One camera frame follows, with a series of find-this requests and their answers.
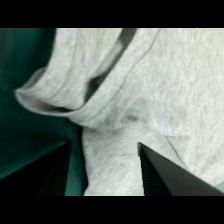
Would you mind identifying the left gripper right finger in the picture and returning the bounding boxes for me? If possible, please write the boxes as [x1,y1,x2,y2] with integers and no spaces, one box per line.
[137,141,224,196]

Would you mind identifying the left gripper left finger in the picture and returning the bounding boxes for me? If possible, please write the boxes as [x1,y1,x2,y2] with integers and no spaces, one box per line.
[0,141,73,196]

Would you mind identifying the grey T-shirt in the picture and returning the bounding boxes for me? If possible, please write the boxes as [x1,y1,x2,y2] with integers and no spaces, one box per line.
[14,28,224,196]

